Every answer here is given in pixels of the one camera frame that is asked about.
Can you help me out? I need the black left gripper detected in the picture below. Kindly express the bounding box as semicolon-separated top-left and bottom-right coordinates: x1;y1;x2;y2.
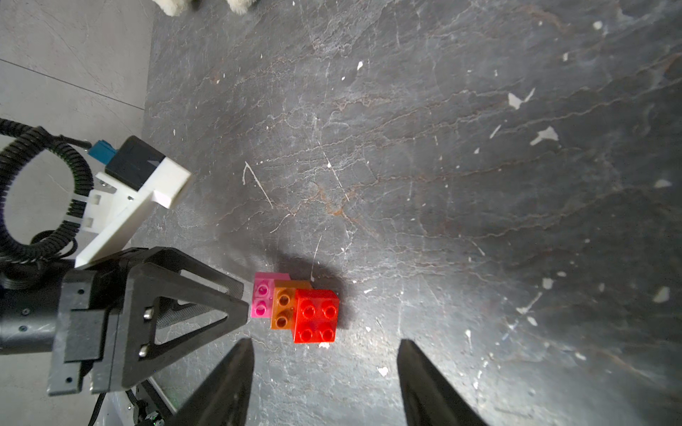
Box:
47;247;250;396

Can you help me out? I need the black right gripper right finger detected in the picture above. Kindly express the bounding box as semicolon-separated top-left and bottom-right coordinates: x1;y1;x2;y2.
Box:
397;339;487;426

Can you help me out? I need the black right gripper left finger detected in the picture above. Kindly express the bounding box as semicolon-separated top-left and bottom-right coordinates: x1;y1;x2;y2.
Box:
165;338;255;425

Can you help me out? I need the pink lego brick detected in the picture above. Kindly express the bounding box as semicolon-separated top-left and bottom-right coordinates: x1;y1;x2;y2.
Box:
250;273;291;319

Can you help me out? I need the orange lego brick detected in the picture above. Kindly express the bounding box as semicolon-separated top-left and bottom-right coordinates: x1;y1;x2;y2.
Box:
271;280;312;330

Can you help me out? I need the red lego brick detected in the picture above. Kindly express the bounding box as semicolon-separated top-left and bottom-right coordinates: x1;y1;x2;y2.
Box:
292;289;339;344

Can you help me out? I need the white plush dog toy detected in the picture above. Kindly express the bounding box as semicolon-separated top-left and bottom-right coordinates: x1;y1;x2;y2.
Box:
151;0;259;17

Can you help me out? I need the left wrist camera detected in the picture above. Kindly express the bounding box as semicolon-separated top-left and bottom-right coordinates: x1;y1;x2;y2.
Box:
75;136;193;267

